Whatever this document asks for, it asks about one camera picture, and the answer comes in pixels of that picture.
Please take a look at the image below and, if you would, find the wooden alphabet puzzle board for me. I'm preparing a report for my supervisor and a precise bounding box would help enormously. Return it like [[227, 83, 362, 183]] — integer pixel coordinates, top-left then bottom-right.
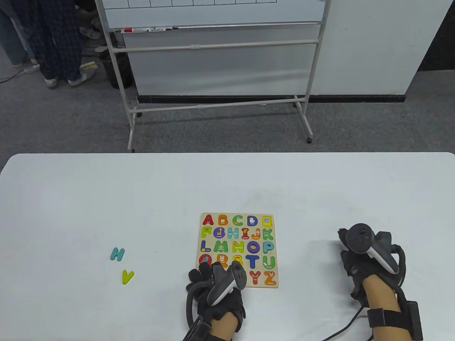
[[195, 212, 279, 289]]

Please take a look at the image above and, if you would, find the black left wrist sensor strap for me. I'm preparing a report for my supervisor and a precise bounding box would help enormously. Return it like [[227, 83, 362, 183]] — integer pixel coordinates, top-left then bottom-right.
[[183, 318, 214, 341]]

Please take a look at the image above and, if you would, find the black bin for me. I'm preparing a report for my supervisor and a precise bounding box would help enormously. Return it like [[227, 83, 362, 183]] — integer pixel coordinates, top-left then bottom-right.
[[101, 53, 134, 89]]

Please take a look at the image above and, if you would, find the grey hand controller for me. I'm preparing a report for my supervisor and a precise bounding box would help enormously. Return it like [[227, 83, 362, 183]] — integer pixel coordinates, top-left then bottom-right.
[[207, 262, 247, 307], [346, 223, 399, 275]]

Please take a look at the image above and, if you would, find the white item with yellow label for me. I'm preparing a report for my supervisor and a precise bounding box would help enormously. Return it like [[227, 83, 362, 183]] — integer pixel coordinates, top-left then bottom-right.
[[80, 61, 98, 79]]

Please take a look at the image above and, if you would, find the black cable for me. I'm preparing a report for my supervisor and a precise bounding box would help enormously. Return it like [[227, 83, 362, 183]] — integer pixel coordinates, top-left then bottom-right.
[[322, 305, 366, 341]]

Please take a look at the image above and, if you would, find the pile of shoes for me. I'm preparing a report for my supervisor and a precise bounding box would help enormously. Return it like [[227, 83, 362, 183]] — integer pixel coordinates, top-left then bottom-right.
[[76, 5, 109, 57]]

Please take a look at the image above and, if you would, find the grey right hand controller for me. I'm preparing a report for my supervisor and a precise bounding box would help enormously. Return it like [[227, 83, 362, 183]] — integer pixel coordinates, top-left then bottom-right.
[[346, 223, 399, 275]]

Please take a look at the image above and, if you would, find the white rolling whiteboard stand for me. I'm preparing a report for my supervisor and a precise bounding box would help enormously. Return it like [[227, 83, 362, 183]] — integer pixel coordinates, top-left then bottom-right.
[[94, 0, 333, 153]]

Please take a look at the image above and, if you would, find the person's right hand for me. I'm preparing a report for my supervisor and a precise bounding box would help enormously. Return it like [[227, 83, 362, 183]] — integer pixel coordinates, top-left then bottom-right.
[[338, 227, 406, 307]]

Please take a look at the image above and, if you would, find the person's left hand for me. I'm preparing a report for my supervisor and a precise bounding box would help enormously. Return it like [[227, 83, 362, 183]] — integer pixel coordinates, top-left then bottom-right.
[[186, 261, 246, 332]]

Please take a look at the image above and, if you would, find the person's left forearm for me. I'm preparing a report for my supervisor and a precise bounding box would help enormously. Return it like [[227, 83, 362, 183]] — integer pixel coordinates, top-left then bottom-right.
[[209, 313, 239, 338]]

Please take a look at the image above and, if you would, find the group of colourful puzzle letters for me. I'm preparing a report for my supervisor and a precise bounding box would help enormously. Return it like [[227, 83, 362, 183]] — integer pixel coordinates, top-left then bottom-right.
[[199, 214, 277, 286]]

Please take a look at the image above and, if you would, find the person's right forearm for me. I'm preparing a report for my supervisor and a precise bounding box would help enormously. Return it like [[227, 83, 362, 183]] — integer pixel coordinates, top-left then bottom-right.
[[362, 275, 413, 341]]

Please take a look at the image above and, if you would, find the grey left hand controller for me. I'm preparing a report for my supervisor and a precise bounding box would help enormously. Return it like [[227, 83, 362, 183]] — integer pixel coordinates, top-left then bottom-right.
[[207, 262, 247, 307]]

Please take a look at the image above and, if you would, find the black right wrist sensor box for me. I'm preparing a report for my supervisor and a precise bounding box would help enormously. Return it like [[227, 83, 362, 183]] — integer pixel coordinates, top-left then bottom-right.
[[367, 301, 423, 341]]

